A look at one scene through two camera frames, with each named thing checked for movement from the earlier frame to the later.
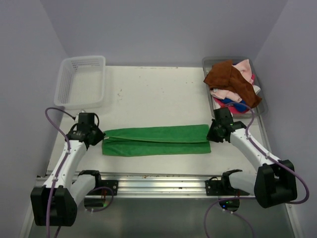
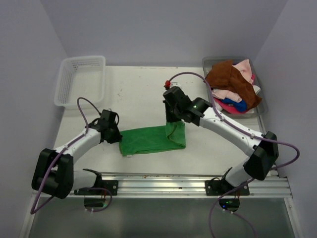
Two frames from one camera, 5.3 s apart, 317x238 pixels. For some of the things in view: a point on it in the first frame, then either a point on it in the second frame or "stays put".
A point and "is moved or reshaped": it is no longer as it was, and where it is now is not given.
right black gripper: [210, 136] → [170, 118]
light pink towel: [244, 68] stays put
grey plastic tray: [208, 62] stays put
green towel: [191, 139] is moved or reshaped
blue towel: [240, 105] stays put
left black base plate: [112, 184] stays put
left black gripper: [99, 137] → [117, 137]
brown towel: [223, 76] stays put
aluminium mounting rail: [161, 184] stays put
